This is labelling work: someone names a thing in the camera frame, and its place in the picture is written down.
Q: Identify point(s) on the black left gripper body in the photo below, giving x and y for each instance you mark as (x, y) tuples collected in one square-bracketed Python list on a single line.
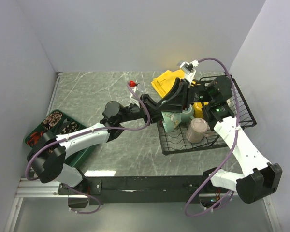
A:
[(133, 112)]

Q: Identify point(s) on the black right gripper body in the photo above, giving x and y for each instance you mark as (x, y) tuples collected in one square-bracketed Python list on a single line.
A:
[(199, 94)]

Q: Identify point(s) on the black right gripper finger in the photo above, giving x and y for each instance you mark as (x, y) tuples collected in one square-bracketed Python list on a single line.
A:
[(173, 103), (176, 92)]

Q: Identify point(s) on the green glazed mug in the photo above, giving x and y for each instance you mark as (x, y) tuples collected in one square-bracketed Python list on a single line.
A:
[(187, 115)]

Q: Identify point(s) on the small teal cup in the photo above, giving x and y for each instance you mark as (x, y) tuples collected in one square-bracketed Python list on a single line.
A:
[(171, 120)]

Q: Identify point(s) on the yellow mug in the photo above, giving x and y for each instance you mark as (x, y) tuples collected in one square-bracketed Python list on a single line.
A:
[(198, 113)]

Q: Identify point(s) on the pink mug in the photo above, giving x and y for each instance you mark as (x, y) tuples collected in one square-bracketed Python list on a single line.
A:
[(197, 130)]

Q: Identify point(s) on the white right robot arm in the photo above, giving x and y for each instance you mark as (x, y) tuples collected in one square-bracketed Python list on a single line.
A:
[(217, 116)]

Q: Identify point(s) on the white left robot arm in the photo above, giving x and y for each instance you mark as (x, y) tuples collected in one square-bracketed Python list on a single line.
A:
[(46, 161)]

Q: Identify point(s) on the yellow cloth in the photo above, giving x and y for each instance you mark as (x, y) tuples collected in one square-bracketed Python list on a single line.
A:
[(164, 83)]

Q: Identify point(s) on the green organizer tray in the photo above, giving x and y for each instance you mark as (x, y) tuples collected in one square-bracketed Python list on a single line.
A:
[(59, 122)]

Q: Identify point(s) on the black front base bar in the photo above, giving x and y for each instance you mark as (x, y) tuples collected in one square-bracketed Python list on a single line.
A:
[(132, 189)]

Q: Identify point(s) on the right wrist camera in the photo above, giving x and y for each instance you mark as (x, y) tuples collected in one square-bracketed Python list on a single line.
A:
[(189, 69)]

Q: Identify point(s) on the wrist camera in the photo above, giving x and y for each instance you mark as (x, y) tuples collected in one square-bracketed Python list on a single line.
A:
[(189, 69), (136, 90)]

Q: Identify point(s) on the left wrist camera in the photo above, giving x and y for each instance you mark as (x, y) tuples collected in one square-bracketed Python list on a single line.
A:
[(136, 90)]

